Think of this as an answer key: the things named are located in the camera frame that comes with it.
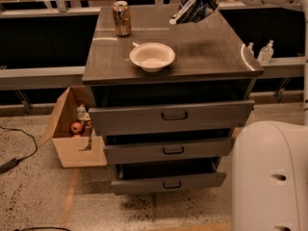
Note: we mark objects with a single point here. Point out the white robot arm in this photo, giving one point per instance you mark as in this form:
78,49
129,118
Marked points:
270,169

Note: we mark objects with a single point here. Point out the gold soda can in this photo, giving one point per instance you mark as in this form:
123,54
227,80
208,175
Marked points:
122,18

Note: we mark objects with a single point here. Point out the open cardboard box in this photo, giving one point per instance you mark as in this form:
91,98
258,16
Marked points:
83,150

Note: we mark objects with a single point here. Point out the bottom grey drawer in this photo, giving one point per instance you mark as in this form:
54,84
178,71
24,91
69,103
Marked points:
169,184

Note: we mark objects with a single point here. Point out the blue chip bag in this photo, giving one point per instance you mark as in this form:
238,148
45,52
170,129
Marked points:
193,11

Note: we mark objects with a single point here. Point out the clear sanitizer bottle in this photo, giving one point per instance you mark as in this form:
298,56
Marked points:
266,53

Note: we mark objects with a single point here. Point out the middle grey drawer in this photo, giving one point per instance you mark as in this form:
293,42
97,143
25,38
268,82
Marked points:
167,151

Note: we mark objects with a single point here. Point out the grey drawer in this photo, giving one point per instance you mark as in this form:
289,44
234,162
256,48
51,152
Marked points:
167,151
169,184
169,118

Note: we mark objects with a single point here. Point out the white paper bowl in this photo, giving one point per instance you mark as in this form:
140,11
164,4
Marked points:
152,56

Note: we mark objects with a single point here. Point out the top grey drawer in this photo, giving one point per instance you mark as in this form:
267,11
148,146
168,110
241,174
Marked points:
169,118

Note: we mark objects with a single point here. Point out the grey drawer cabinet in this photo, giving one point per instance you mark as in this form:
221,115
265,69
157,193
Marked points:
166,99

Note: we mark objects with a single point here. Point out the red apple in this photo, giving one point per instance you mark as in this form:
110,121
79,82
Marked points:
76,128

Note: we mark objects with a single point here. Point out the grey metal rail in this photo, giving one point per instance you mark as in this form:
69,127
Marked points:
41,78

